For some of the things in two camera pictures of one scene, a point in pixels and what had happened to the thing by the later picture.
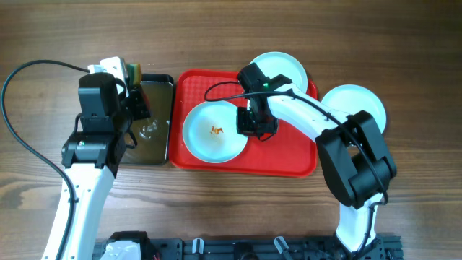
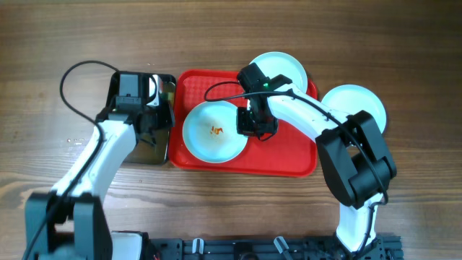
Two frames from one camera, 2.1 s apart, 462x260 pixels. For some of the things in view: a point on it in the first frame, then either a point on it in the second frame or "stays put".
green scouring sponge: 135,74 to 168,92
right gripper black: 243,126 stays put
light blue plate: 210,133 stays put
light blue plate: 274,63 stays put
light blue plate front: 350,99 stays put
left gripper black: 138,94 to 167,120
